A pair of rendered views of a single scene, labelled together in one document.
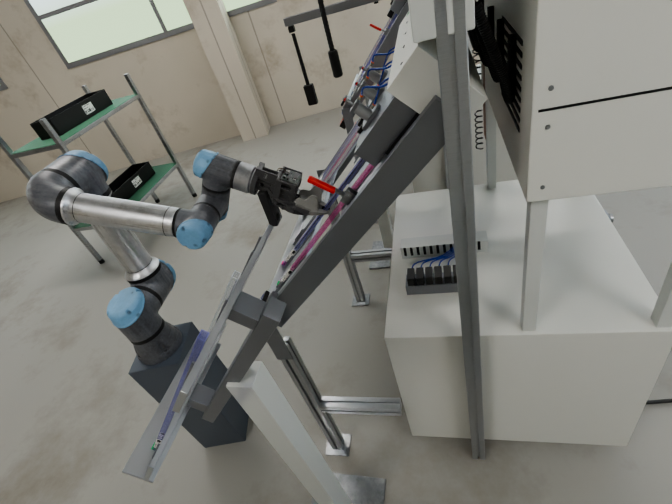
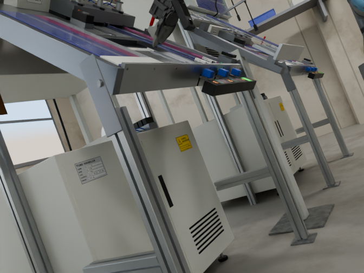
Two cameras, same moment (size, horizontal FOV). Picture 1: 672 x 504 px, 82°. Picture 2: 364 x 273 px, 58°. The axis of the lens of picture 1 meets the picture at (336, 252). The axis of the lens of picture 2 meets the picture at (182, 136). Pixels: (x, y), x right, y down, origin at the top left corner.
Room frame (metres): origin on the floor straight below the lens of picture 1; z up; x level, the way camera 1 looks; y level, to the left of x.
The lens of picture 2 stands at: (2.09, 0.22, 0.51)
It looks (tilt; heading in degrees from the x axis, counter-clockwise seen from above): 2 degrees up; 193
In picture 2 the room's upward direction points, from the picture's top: 22 degrees counter-clockwise
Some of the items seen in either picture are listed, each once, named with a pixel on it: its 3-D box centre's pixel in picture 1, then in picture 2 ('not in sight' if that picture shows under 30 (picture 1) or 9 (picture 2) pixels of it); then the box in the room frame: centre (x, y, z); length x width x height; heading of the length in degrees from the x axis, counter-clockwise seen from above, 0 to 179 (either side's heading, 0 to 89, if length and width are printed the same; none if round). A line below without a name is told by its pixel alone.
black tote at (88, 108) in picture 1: (74, 113); not in sight; (3.06, 1.43, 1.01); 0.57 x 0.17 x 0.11; 159
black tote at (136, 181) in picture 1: (124, 186); not in sight; (3.06, 1.43, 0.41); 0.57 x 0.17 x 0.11; 159
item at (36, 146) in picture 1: (113, 170); not in sight; (3.06, 1.43, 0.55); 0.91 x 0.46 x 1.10; 159
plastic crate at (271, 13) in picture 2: not in sight; (263, 20); (-2.12, 0.75, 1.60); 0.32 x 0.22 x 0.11; 81
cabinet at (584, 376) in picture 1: (495, 309); (110, 229); (0.86, -0.47, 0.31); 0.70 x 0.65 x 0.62; 159
